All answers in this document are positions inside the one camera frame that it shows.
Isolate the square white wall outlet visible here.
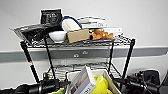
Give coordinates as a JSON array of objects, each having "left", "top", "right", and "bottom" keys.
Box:
[{"left": 73, "top": 52, "right": 81, "bottom": 59}]

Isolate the white box with grey print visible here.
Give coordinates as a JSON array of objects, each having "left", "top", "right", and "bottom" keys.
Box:
[{"left": 67, "top": 65, "right": 98, "bottom": 94}]

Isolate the white bowl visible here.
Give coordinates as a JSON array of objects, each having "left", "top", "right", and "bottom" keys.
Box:
[{"left": 48, "top": 30, "right": 68, "bottom": 44}]

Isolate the yellow soft item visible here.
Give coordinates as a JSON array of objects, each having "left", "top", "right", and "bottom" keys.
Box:
[{"left": 92, "top": 74, "right": 115, "bottom": 94}]

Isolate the small white wall plate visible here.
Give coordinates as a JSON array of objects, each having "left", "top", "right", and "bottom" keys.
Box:
[{"left": 60, "top": 58, "right": 67, "bottom": 66}]

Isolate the black office chair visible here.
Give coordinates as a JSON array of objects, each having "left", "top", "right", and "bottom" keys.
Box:
[{"left": 132, "top": 68, "right": 168, "bottom": 94}]

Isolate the long grey wall band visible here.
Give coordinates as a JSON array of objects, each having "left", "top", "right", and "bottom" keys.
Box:
[{"left": 0, "top": 45, "right": 168, "bottom": 64}]

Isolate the black bag with white print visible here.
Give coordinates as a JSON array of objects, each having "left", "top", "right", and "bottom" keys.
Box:
[{"left": 40, "top": 8, "right": 64, "bottom": 33}]

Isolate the white bag with blue handle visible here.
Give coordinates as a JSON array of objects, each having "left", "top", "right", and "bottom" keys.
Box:
[{"left": 61, "top": 14, "right": 83, "bottom": 33}]

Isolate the black wire shelf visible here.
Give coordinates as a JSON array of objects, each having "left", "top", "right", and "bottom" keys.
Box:
[{"left": 18, "top": 32, "right": 136, "bottom": 88}]

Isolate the orange plush toy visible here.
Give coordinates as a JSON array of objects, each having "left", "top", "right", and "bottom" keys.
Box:
[{"left": 89, "top": 28, "right": 115, "bottom": 41}]

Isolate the small tan cardboard box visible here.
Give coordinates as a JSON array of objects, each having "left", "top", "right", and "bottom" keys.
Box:
[{"left": 66, "top": 27, "right": 91, "bottom": 44}]

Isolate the clear tray with black contents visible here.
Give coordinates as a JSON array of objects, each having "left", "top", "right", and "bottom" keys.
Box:
[{"left": 9, "top": 22, "right": 52, "bottom": 46}]

